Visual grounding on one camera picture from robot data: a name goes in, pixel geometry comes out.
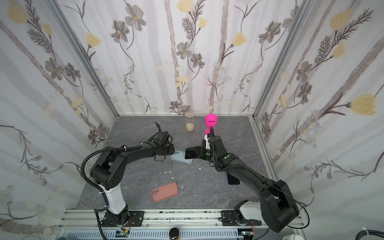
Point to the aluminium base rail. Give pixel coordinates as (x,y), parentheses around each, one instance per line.
(194,224)

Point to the clear jar with grains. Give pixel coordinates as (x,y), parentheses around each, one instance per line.
(190,126)

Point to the black phone at right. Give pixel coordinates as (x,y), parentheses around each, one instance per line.
(232,180)

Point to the black purple-edged phone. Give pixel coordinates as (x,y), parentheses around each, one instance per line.
(189,153)

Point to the black round knob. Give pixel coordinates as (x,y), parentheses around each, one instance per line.
(174,234)

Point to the salmon pink phone case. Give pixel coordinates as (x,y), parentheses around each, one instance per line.
(164,192)

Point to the pink plastic goblet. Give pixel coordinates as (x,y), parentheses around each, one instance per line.
(211,121)

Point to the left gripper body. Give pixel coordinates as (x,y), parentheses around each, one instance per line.
(167,150)

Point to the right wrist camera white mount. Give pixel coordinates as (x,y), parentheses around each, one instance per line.
(207,144)

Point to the light blue phone case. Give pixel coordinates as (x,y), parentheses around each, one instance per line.
(179,156)

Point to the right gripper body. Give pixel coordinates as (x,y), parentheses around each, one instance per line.
(205,151)

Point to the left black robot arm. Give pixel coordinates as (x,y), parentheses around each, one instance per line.
(85,171)

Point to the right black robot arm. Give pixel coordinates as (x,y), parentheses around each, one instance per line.
(278,207)

